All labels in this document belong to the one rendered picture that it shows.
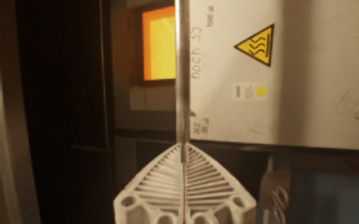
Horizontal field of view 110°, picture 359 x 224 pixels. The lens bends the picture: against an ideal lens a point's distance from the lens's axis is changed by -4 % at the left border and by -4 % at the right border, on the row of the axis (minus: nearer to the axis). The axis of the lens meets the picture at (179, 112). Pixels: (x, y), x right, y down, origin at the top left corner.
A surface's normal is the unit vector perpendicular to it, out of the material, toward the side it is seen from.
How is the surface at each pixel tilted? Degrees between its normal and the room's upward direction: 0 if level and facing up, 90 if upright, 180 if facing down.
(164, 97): 90
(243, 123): 90
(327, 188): 90
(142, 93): 90
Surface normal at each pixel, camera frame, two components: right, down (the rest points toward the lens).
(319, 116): -0.28, 0.10
